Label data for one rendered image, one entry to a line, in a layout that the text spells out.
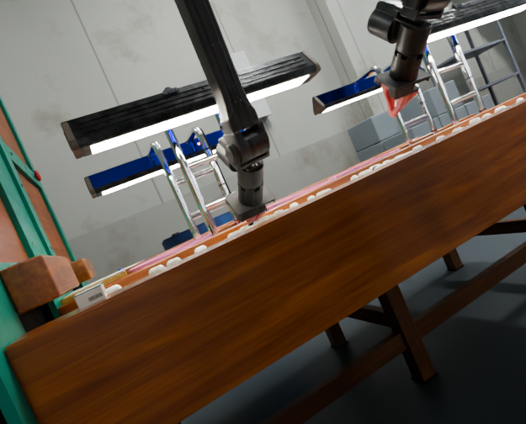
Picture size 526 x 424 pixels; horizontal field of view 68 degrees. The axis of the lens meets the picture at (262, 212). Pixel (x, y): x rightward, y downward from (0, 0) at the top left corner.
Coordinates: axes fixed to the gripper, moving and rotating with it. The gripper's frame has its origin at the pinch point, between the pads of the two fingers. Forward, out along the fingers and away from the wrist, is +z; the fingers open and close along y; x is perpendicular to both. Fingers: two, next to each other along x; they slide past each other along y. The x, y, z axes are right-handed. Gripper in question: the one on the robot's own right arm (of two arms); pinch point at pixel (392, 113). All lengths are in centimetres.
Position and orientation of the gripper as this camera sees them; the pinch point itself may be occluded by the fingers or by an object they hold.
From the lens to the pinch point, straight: 95.9
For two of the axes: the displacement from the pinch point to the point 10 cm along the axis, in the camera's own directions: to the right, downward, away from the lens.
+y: -8.4, 4.0, -3.6
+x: 5.4, 6.2, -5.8
